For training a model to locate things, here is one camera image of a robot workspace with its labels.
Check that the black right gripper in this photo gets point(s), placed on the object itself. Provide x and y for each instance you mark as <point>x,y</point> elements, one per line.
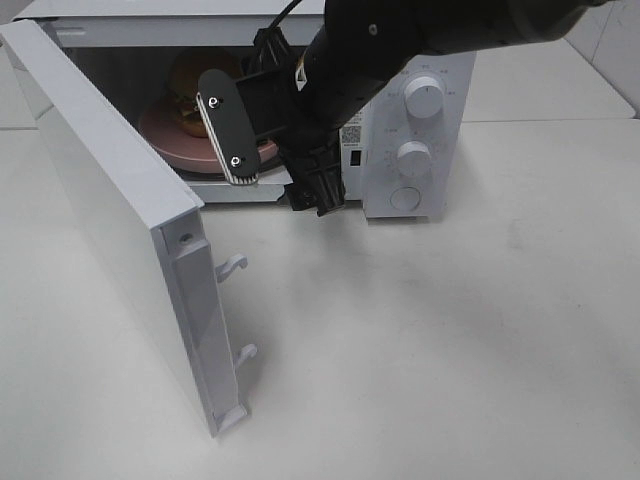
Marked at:
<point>301,99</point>

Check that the round white door button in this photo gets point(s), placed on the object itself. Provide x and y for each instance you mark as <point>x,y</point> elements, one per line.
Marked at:
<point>405,199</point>

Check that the white timer knob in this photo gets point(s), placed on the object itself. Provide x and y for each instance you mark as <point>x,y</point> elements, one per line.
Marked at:
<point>414,159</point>

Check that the pink round plate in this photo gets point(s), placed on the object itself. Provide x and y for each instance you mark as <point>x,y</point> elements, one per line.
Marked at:
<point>178,148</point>

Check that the burger with lettuce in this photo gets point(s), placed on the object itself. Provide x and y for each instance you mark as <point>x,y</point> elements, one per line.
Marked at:
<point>182,84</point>

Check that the white microwave door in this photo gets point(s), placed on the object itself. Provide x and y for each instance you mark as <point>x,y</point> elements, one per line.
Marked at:
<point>141,220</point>

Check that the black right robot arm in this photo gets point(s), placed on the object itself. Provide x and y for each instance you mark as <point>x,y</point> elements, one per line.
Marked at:
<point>433,28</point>

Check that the white warning label sticker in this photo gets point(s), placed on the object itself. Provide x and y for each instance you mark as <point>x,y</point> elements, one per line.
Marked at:
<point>351,131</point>

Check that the white microwave oven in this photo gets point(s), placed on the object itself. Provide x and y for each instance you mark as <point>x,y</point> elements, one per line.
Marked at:
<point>126,49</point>

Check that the upper white power knob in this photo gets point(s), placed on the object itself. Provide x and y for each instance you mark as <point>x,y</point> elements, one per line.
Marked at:
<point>424,96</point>

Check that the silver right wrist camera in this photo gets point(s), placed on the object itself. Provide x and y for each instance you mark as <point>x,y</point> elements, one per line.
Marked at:
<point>228,127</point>

